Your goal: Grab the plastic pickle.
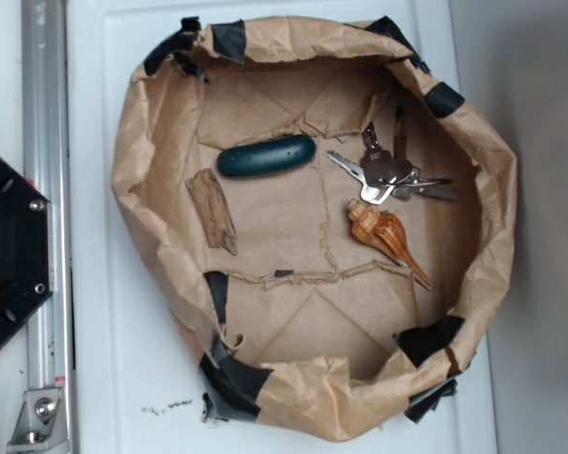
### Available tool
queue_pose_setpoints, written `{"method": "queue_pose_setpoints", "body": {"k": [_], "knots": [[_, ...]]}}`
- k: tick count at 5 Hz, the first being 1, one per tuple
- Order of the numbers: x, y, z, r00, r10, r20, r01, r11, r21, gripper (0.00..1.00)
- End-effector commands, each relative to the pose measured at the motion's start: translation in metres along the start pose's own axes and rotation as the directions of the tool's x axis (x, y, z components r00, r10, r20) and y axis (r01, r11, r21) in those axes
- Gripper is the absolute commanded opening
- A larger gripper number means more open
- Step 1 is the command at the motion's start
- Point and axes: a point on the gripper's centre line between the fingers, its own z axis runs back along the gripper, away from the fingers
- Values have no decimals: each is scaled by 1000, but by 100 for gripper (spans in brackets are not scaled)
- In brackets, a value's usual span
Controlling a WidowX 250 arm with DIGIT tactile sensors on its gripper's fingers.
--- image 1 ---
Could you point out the aluminium extrusion rail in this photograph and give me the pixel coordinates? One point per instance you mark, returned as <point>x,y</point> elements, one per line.
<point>45,141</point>

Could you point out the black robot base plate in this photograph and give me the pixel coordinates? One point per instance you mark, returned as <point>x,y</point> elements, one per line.
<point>25,278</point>

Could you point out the silver key bunch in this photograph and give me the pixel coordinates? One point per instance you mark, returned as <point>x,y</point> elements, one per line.
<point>383,173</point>

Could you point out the orange striped spiral seashell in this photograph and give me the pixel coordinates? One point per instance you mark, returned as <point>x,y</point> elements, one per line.
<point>383,231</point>

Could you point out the dark green plastic pickle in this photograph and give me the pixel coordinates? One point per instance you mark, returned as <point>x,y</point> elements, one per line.
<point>267,157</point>

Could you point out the brown paper bag bin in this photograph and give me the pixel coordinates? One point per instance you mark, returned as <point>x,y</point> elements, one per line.
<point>307,328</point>

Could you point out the metal corner bracket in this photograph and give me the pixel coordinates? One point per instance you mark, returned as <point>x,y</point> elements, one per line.
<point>41,426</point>

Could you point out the brown wood bark piece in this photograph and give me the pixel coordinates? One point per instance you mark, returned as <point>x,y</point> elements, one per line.
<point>213,211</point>

